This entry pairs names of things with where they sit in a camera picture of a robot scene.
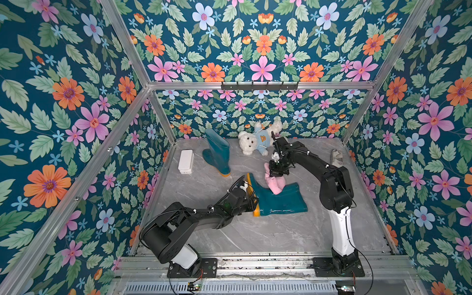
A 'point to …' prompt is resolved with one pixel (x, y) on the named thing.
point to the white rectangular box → (186, 161)
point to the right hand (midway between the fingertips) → (276, 172)
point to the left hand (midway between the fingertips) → (258, 202)
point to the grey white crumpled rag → (336, 157)
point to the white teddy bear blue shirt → (260, 138)
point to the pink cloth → (276, 184)
